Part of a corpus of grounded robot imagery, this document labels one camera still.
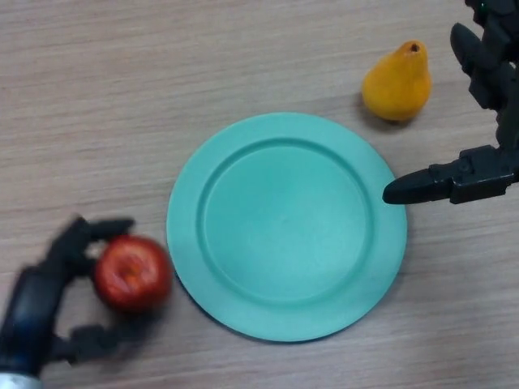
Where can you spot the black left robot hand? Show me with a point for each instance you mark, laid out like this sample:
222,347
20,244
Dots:
32,308

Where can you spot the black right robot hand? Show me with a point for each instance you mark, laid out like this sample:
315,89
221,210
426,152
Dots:
482,174

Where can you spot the red apple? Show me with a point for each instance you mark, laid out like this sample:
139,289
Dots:
134,273

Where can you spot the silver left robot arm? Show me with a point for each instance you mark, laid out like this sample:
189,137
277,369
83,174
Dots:
16,381

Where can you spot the green round plate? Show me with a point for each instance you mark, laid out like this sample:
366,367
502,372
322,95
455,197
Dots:
286,227

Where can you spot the yellow pear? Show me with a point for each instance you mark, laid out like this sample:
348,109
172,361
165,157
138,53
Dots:
397,85

